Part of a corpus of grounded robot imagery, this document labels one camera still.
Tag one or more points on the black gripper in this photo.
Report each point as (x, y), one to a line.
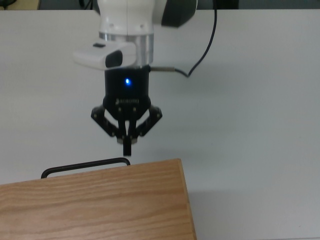
(127, 92)

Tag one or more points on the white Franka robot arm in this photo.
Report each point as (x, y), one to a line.
(125, 20)

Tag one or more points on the wooden cabinet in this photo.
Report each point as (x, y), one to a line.
(95, 205)

